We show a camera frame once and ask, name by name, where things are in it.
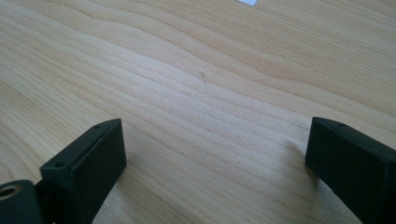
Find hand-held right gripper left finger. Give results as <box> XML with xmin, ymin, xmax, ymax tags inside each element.
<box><xmin>39</xmin><ymin>118</ymin><xmax>128</xmax><ymax>224</ymax></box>

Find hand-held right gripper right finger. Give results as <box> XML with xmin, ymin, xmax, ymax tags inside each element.
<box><xmin>304</xmin><ymin>116</ymin><xmax>396</xmax><ymax>224</ymax></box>

